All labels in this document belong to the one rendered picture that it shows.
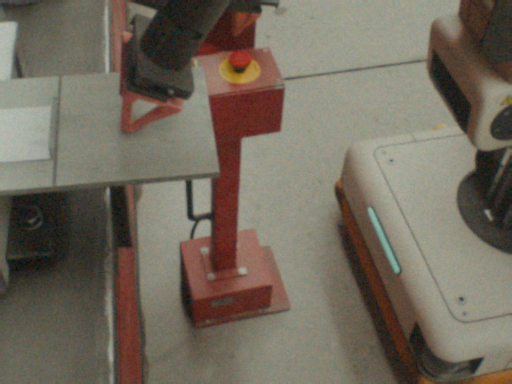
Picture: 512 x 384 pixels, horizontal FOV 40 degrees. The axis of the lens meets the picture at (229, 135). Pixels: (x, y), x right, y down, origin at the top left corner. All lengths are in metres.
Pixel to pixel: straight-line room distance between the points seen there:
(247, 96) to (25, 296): 0.54
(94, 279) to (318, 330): 1.04
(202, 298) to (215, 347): 0.14
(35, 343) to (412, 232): 1.06
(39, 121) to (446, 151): 1.24
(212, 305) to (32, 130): 1.00
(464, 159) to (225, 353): 0.76
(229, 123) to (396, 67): 1.35
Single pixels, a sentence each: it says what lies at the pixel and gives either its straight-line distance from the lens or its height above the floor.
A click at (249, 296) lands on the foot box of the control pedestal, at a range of 1.76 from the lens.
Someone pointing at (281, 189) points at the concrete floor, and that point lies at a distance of 2.07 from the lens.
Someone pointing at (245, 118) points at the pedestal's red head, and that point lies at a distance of 1.25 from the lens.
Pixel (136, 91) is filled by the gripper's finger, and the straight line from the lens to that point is 0.73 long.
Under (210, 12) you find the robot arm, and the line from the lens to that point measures 0.70.
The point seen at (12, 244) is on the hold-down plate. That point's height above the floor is 0.90.
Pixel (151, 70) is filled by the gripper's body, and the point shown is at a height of 1.12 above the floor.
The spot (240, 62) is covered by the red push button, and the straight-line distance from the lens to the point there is 1.21.
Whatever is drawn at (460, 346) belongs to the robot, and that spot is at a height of 0.27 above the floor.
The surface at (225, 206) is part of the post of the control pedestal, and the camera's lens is 1.54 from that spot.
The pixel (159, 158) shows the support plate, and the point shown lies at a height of 1.00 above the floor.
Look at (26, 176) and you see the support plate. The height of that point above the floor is 1.00.
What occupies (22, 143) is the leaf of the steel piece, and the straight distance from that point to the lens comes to 0.83.
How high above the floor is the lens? 1.59
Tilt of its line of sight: 46 degrees down
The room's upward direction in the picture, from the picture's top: 2 degrees clockwise
